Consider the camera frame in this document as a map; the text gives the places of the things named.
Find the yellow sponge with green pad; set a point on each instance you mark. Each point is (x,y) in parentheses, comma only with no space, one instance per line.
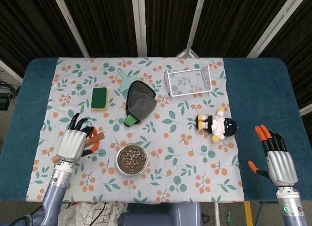
(99,97)

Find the black equipment box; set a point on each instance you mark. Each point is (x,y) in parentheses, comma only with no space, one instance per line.
(3,100)

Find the floral printed tablecloth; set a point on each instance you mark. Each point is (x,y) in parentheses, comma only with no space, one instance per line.
(170,143)

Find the grey-blue robot torso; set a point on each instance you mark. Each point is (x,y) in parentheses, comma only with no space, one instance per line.
(158,216)

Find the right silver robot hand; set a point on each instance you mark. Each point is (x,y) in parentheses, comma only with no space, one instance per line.
(281,167)

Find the white partition frame pole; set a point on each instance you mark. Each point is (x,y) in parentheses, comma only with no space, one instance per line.
(270,26)
(70,26)
(307,110)
(9,69)
(197,16)
(139,23)

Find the teal plastic scoop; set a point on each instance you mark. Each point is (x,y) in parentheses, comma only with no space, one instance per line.
(125,85)

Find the white tripod stand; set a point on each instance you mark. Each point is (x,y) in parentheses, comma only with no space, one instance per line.
(188,49)

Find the white checkered cloth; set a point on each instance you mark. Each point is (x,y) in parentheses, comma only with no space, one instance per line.
(83,213)

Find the grey cloth with black edge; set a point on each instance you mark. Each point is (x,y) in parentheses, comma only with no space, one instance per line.
(141,104)

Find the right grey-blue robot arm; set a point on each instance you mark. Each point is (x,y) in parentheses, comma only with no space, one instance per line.
(291,206)

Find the stainless steel bowl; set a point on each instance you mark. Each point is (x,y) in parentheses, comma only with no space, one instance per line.
(131,173)

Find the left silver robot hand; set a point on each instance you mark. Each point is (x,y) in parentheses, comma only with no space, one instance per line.
(72,143)

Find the black and white plush doll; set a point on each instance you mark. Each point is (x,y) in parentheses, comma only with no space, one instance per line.
(219,124)

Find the white table leg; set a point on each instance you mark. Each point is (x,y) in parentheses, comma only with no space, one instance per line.
(217,213)

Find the clear acrylic rack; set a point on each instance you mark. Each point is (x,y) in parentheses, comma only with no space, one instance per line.
(187,83)

